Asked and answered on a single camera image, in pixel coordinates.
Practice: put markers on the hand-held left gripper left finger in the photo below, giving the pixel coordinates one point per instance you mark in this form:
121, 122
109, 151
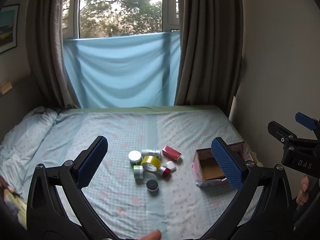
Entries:
92, 162

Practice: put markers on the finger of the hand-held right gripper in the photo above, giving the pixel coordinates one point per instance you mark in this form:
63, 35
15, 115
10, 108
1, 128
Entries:
277, 130
305, 120

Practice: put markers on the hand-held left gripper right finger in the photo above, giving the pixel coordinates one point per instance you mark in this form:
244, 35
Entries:
226, 165

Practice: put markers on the patterned cardboard box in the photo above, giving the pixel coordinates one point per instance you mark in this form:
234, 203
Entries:
215, 172

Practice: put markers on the dark green jar white lid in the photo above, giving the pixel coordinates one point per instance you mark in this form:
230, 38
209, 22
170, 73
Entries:
135, 156

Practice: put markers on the light green small jar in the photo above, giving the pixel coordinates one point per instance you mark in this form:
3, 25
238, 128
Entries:
138, 171

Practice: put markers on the small white bottle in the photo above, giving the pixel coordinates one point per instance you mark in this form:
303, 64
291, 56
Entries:
171, 165

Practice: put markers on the red carton box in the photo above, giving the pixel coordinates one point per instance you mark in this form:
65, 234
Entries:
171, 153

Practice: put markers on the yellow tape roll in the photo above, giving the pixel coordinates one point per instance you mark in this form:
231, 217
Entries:
150, 165

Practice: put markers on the white printed bottle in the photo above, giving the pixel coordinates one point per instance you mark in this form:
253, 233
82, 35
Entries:
150, 152

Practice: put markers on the red jar silver lid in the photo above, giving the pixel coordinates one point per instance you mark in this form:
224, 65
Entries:
165, 171

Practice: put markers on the black round jar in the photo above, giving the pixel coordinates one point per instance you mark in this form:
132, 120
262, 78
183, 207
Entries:
152, 185

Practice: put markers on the person's right hand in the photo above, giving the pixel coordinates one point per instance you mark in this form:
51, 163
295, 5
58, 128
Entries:
303, 190

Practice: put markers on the person's left hand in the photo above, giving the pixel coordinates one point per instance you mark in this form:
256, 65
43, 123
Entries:
150, 235

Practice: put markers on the crumpled light blue quilt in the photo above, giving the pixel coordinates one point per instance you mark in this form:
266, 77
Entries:
27, 135

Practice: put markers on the colourful printed cloth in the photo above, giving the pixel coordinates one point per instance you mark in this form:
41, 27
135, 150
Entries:
13, 205

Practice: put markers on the light blue hanging cloth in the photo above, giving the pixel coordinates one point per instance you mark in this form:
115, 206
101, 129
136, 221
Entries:
120, 70

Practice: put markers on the grey-brown curtain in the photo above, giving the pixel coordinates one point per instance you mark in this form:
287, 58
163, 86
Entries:
207, 42
52, 42

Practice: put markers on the small beige box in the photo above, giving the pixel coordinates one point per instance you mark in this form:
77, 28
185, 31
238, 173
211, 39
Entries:
5, 87

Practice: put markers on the window with white frame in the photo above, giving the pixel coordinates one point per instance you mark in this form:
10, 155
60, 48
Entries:
120, 7

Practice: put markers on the framed wall picture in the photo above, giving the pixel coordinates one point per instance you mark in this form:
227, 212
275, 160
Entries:
7, 30

